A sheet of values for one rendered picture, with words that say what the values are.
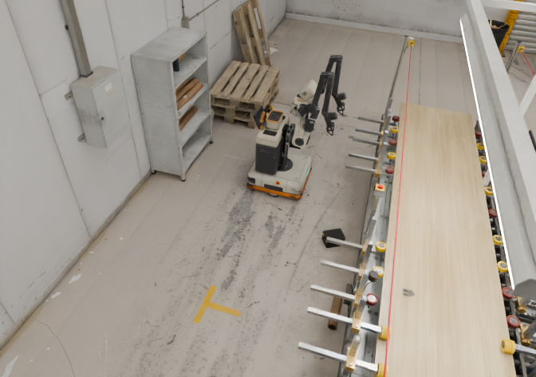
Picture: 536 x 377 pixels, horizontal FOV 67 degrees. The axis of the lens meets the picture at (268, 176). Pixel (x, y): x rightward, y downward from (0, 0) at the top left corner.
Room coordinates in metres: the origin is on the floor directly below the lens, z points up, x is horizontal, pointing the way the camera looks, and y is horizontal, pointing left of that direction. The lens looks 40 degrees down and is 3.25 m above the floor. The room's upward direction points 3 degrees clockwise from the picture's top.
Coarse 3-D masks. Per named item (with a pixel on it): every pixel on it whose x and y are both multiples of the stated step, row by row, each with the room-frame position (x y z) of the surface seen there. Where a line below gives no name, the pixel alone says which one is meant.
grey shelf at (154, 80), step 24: (144, 48) 4.03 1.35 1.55; (168, 48) 4.07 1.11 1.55; (192, 48) 4.65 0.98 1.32; (144, 72) 3.82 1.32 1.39; (168, 72) 3.75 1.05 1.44; (192, 72) 4.19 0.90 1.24; (144, 96) 3.83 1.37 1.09; (168, 96) 3.76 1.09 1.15; (144, 120) 3.85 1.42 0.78; (168, 120) 3.77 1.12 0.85; (192, 120) 4.32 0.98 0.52; (168, 144) 3.78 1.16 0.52; (192, 144) 4.34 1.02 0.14; (168, 168) 3.79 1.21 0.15
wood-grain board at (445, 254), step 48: (432, 144) 3.51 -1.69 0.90; (432, 192) 2.74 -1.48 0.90; (480, 192) 2.78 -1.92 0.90; (432, 240) 2.17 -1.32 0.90; (480, 240) 2.20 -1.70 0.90; (384, 288) 1.70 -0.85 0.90; (432, 288) 1.72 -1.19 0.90; (480, 288) 1.74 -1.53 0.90; (432, 336) 1.35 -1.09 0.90; (480, 336) 1.37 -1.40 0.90
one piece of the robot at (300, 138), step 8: (296, 96) 3.75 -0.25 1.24; (296, 104) 3.67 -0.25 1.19; (304, 104) 3.63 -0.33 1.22; (296, 120) 3.74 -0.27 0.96; (296, 128) 3.69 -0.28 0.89; (304, 128) 3.69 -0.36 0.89; (296, 136) 3.69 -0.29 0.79; (304, 136) 3.67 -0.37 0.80; (296, 144) 3.69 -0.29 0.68; (304, 144) 3.66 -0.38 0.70
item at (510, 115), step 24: (480, 0) 3.02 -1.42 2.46; (504, 0) 3.06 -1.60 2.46; (480, 24) 2.50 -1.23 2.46; (480, 48) 2.21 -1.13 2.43; (504, 72) 1.83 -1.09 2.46; (504, 96) 1.57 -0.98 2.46; (528, 96) 2.92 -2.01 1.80; (504, 120) 1.39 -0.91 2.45; (504, 144) 1.28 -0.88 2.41; (528, 144) 1.21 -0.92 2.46; (528, 168) 1.07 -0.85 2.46; (528, 192) 0.95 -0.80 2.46; (528, 216) 0.87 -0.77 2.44
